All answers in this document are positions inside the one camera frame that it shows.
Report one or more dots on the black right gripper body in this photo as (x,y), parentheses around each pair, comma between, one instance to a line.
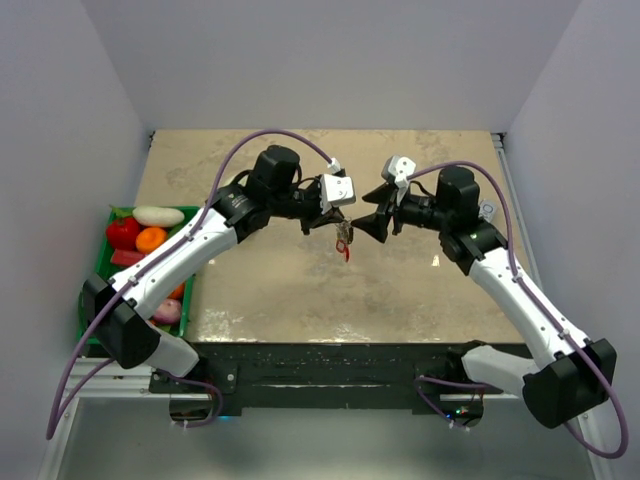
(418,211)

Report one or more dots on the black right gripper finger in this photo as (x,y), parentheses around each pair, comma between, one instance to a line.
(375,225)
(381,194)

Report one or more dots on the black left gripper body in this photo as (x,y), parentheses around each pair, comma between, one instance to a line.
(303,204)

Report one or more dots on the key bunch with red carabiner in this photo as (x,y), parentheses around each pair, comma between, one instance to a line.
(344,238)

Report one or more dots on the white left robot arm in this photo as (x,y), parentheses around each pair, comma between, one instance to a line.
(119,309)

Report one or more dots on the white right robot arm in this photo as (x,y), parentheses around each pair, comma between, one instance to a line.
(567,373)

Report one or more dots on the green toy pepper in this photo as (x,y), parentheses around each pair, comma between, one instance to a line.
(175,230)

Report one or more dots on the white toy radish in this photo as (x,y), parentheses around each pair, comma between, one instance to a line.
(163,217)

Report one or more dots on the orange toy pumpkin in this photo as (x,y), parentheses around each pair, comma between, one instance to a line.
(178,292)

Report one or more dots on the orange toy orange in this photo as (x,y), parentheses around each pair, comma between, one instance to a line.
(150,239)

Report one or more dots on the pink toy onion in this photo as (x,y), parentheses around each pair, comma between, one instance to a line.
(168,313)

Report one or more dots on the green plastic basket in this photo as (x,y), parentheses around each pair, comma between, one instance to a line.
(106,268)

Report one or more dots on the red toy tomato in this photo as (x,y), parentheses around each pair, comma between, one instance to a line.
(122,232)

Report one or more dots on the red box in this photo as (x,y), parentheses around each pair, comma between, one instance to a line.
(126,258)

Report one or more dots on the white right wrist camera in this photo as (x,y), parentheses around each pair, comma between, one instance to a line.
(397,171)

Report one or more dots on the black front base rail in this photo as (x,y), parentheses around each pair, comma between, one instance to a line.
(351,376)

